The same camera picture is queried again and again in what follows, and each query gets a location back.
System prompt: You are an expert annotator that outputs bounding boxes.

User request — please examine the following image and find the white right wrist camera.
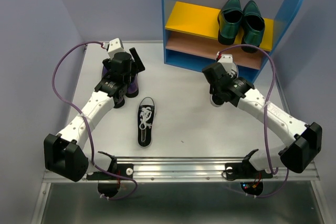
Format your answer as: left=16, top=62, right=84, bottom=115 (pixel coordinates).
left=216, top=54, right=233, bottom=72

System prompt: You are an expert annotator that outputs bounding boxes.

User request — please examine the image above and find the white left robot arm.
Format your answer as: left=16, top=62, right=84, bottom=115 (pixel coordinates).
left=44, top=42, right=145, bottom=182

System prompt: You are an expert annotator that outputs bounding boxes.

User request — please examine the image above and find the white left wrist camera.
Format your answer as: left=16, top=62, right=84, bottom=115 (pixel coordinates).
left=107, top=38, right=125, bottom=59

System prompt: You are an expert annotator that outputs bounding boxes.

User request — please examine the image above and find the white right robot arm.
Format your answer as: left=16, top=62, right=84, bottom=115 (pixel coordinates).
left=202, top=62, right=322, bottom=180

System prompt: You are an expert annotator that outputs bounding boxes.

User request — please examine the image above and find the black sneaker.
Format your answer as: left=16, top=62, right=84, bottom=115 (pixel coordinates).
left=209, top=62, right=239, bottom=108
left=137, top=97, right=156, bottom=147

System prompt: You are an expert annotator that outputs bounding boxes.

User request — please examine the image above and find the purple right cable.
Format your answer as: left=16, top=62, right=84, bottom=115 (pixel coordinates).
left=216, top=45, right=289, bottom=199

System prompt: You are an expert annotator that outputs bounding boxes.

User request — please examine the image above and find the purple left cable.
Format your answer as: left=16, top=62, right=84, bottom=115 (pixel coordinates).
left=52, top=41, right=138, bottom=200

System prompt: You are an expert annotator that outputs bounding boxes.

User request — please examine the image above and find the purple cable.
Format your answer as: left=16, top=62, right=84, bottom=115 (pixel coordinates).
left=52, top=41, right=138, bottom=200
left=216, top=45, right=289, bottom=199

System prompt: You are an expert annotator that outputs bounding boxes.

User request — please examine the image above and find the green loafer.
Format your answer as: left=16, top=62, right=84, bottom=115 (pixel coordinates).
left=241, top=0, right=265, bottom=47
left=217, top=0, right=243, bottom=45

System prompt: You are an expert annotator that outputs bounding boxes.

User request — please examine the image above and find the aluminium mounting rail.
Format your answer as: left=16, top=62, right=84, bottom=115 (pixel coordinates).
left=43, top=157, right=320, bottom=184

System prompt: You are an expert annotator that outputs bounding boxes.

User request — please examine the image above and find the blue and yellow shoe shelf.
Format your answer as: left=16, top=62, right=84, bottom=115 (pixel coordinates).
left=162, top=0, right=303, bottom=82

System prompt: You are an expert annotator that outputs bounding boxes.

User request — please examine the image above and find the purple loafer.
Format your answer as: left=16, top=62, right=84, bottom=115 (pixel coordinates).
left=101, top=67, right=125, bottom=109
left=125, top=75, right=139, bottom=98

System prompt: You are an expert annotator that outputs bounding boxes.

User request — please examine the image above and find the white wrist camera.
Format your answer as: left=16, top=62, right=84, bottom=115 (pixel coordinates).
left=107, top=38, right=125, bottom=59
left=216, top=54, right=233, bottom=72

